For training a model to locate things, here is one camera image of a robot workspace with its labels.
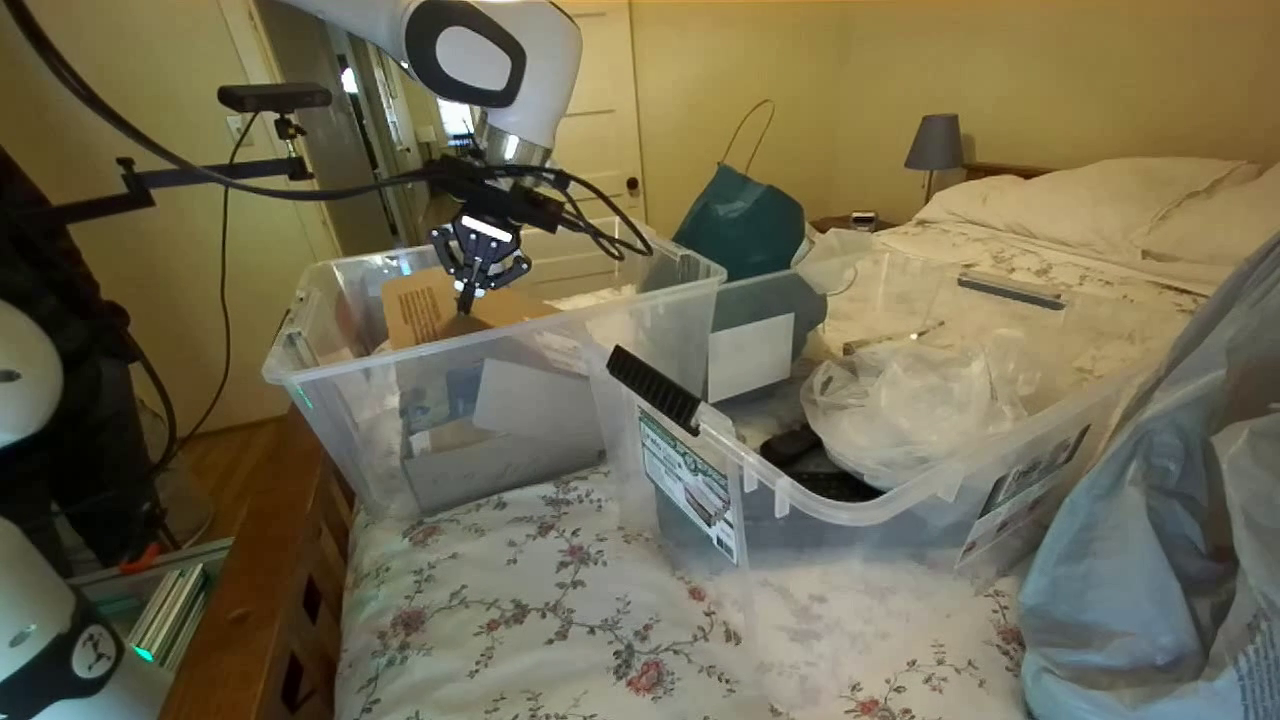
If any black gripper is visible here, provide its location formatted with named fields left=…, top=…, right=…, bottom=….
left=426, top=157, right=563, bottom=314

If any brown cardboard box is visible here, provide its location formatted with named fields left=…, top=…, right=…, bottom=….
left=332, top=269, right=634, bottom=516

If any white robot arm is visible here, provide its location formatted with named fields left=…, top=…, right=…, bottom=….
left=288, top=0, right=581, bottom=313

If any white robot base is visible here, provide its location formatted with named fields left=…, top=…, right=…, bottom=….
left=0, top=299, right=168, bottom=720

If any clear plastic storage bin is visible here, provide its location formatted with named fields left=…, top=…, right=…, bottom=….
left=266, top=236, right=724, bottom=516

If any white panel door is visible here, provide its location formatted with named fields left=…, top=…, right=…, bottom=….
left=551, top=0, right=643, bottom=228

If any teal green bag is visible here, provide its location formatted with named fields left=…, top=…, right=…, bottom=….
left=677, top=95, right=805, bottom=280

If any floral bed sheet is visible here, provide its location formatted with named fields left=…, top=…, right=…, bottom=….
left=336, top=467, right=1029, bottom=720

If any clear crumpled plastic bag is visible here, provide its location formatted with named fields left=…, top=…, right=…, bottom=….
left=795, top=232, right=1152, bottom=487

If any grey table lamp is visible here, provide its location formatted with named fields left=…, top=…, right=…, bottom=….
left=904, top=113, right=965, bottom=196

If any grey remote control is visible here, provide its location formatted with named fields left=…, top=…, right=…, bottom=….
left=955, top=273, right=1065, bottom=308

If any white pillow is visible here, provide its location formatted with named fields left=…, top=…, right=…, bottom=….
left=1142, top=162, right=1280, bottom=262
left=919, top=157, right=1260, bottom=259

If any grey plastic bag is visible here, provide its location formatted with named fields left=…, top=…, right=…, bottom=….
left=1020, top=239, right=1280, bottom=720

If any wooden bed frame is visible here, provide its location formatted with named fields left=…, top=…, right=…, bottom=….
left=159, top=412, right=351, bottom=720

